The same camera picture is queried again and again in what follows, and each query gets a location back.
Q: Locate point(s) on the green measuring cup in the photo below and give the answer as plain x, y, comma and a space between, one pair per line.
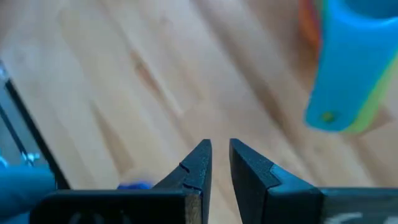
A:
370, 115

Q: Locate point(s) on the black aluminium table frame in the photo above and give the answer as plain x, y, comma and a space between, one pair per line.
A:
38, 137

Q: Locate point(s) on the teal measuring cup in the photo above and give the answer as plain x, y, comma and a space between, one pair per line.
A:
345, 77

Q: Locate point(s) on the orange measuring cup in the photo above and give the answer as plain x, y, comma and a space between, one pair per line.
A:
308, 25

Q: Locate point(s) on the blue blurry object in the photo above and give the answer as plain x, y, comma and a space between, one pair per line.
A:
21, 189

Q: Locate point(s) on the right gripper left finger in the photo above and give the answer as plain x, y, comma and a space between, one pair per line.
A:
192, 180

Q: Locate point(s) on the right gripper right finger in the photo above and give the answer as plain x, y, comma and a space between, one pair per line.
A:
258, 193

